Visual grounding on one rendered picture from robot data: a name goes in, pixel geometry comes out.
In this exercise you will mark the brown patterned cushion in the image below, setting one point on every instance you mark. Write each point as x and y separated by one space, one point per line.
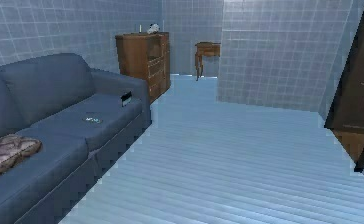
8 151

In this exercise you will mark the dark brown room door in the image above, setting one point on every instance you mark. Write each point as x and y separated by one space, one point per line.
356 83

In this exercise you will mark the small pale candle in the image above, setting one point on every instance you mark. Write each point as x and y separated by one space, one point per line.
140 28

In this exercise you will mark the small flat dark remote control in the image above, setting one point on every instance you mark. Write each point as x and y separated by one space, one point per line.
92 119

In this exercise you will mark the brown wooden chest of drawers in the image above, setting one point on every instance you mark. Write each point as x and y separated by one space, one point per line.
140 61

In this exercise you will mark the white and black lumpy object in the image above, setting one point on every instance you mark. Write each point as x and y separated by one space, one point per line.
153 28

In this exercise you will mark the blue sofa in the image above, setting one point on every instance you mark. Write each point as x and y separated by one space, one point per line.
56 133

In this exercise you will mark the small black and white box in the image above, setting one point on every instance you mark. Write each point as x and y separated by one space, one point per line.
126 98

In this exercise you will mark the brown wooden side table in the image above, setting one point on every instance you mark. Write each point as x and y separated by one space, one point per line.
206 50

